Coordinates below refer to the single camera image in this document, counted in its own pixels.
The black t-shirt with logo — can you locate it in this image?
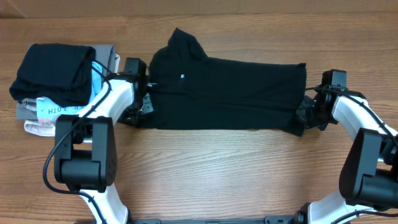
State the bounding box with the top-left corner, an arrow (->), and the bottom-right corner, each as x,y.
135,29 -> 307,136

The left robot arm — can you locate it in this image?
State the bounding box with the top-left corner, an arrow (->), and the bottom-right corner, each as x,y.
49,72 -> 148,223

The folded beige garment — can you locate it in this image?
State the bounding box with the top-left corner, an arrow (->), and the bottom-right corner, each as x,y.
24,54 -> 120,137

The folded gray garment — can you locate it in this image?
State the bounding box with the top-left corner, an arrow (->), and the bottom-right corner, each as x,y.
16,45 -> 116,120

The folded light blue printed shirt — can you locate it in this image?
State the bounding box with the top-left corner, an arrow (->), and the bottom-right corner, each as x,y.
36,62 -> 103,123

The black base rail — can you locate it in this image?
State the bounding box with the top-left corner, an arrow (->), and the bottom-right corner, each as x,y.
127,215 -> 294,224

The folded black garment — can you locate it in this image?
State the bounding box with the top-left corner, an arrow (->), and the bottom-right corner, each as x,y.
9,44 -> 96,107

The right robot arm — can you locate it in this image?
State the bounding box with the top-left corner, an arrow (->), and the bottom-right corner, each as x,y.
289,87 -> 397,223

